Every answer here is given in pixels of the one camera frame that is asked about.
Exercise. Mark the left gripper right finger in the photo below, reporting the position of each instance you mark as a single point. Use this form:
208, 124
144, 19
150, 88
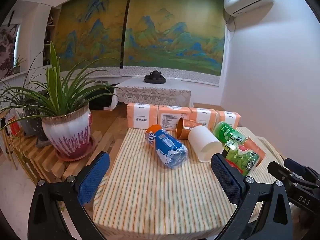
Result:
262, 210

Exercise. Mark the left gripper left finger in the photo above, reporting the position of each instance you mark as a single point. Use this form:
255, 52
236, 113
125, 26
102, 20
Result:
45, 217

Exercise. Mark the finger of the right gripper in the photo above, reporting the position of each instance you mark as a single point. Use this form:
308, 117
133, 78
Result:
306, 172
300, 192

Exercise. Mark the white paper cup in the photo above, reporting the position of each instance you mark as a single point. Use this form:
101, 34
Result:
204, 143

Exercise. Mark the orange paper cup back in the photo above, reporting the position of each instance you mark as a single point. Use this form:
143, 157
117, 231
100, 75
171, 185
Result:
184, 127

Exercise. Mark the watermelon label green bottle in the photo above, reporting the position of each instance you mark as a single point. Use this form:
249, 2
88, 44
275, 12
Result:
240, 157

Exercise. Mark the wooden slat bench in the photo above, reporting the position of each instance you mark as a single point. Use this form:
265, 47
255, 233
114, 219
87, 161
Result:
44, 163

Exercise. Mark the white red ceramic pot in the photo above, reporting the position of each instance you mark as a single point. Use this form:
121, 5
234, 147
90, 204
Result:
70, 134

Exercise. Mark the tissue pack far right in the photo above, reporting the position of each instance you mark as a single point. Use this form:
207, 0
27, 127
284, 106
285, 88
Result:
231, 118

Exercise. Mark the tissue pack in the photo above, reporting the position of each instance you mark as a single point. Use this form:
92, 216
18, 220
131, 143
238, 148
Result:
168, 116
231, 118
204, 116
141, 116

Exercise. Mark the potted spider plant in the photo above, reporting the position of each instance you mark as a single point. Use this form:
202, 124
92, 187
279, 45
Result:
59, 95

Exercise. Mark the blue label plastic bottle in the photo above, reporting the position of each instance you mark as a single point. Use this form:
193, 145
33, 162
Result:
171, 152

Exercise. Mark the tissue pack far left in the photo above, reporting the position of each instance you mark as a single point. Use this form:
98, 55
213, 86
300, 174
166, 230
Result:
141, 116

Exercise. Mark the lace covered side table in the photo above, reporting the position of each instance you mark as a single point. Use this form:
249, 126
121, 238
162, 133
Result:
173, 93

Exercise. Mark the black teapot set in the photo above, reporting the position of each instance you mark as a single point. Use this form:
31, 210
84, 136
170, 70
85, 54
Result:
155, 77

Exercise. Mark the framed red leaf picture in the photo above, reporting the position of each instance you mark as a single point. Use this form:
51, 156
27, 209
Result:
8, 62

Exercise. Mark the landscape mural painting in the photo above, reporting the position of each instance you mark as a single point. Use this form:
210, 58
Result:
177, 34

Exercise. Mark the wooden wall shelf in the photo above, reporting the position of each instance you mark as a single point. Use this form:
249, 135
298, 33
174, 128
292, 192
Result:
51, 26

